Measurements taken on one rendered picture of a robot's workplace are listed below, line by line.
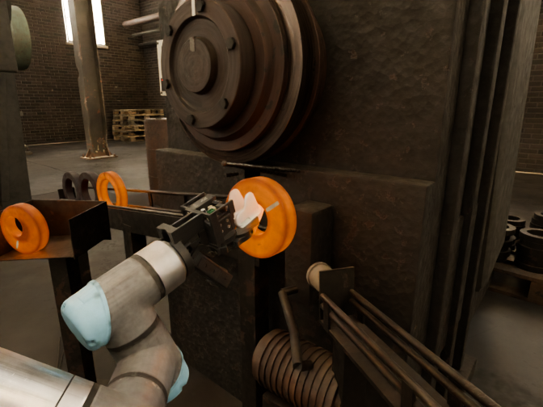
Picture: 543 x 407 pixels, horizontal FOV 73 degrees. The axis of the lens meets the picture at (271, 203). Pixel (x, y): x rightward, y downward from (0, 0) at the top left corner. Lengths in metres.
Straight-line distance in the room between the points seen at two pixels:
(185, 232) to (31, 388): 0.25
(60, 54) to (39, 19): 0.84
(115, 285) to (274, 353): 0.43
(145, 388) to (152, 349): 0.07
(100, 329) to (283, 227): 0.32
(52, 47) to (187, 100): 10.65
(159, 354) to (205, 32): 0.66
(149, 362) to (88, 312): 0.10
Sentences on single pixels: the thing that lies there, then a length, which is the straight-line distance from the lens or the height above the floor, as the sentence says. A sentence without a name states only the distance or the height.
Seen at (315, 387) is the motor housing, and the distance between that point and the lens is 0.79.
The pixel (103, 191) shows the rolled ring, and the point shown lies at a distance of 1.67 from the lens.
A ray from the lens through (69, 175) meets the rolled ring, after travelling 1.92.
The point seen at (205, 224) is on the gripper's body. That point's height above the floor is 0.85.
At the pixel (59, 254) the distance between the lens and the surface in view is 1.25.
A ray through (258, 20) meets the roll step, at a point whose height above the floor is 1.20.
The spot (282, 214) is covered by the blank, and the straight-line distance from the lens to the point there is 0.64.
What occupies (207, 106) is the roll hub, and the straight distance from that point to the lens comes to 0.89.
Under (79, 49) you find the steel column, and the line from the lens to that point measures 7.81.
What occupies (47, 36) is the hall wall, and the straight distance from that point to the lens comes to 11.55.
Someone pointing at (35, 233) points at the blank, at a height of 0.67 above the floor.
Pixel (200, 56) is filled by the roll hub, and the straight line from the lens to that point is 0.88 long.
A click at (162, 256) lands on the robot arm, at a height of 0.83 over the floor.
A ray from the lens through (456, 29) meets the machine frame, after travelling 0.86.
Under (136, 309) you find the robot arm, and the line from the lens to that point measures 0.52.
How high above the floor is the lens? 1.03
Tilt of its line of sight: 15 degrees down
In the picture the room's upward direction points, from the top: straight up
